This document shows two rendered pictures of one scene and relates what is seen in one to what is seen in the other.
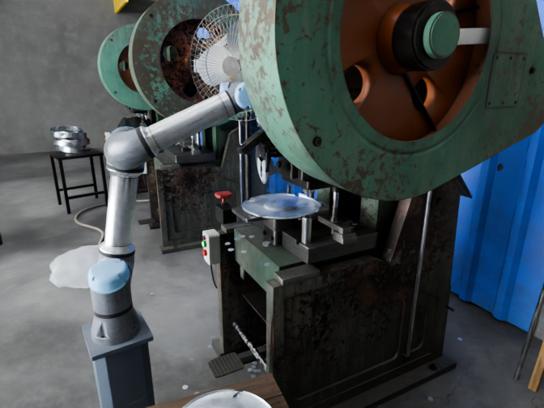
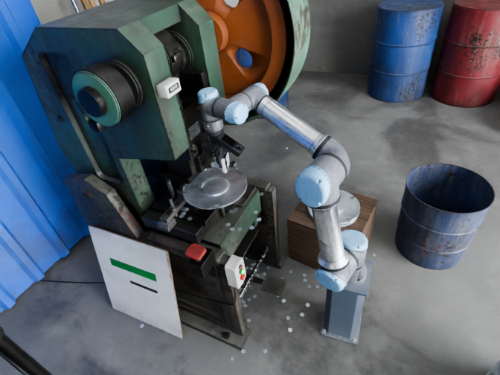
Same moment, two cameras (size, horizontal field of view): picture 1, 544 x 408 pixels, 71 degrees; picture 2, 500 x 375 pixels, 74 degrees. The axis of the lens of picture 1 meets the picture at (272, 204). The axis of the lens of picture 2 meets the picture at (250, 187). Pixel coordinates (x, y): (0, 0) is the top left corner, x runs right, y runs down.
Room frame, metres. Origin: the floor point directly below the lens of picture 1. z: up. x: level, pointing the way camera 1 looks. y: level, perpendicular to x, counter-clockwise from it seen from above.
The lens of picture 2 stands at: (1.84, 1.05, 1.72)
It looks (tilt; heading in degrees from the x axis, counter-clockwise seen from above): 39 degrees down; 239
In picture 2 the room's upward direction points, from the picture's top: 8 degrees counter-clockwise
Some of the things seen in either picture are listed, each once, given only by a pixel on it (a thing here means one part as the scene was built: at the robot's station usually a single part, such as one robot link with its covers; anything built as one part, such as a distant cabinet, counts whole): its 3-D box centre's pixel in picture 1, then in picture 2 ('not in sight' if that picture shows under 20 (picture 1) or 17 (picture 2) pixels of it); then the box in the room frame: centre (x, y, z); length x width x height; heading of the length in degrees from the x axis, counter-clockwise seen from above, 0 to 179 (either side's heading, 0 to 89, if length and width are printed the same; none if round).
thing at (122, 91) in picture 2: not in sight; (108, 97); (1.65, -0.05, 1.31); 0.22 x 0.12 x 0.22; 118
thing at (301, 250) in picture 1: (308, 227); (196, 198); (1.42, -0.15, 0.68); 0.45 x 0.30 x 0.06; 28
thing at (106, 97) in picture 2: not in sight; (158, 62); (1.43, -0.15, 1.33); 0.66 x 0.18 x 0.18; 28
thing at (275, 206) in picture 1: (281, 205); (215, 186); (1.36, -0.03, 0.78); 0.29 x 0.29 x 0.01
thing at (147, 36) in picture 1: (229, 126); not in sight; (3.12, 0.34, 0.87); 1.53 x 0.99 x 1.74; 116
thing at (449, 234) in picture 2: not in sight; (437, 217); (0.27, 0.49, 0.24); 0.42 x 0.42 x 0.48
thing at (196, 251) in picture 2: (223, 201); (197, 256); (1.61, 0.21, 0.72); 0.07 x 0.06 x 0.08; 118
